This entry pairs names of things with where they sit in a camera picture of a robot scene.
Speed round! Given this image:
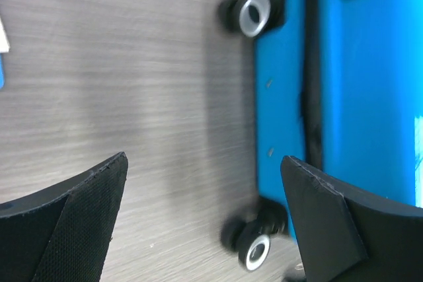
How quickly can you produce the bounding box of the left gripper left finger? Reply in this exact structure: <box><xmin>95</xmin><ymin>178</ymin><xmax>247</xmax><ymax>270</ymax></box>
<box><xmin>1</xmin><ymin>152</ymin><xmax>128</xmax><ymax>281</ymax></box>

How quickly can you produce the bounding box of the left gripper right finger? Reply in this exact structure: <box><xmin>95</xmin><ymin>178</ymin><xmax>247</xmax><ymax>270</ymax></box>
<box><xmin>281</xmin><ymin>156</ymin><xmax>422</xmax><ymax>281</ymax></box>

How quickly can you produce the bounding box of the blue suitcase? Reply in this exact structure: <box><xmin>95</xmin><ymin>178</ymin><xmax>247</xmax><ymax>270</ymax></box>
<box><xmin>217</xmin><ymin>0</ymin><xmax>422</xmax><ymax>272</ymax></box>

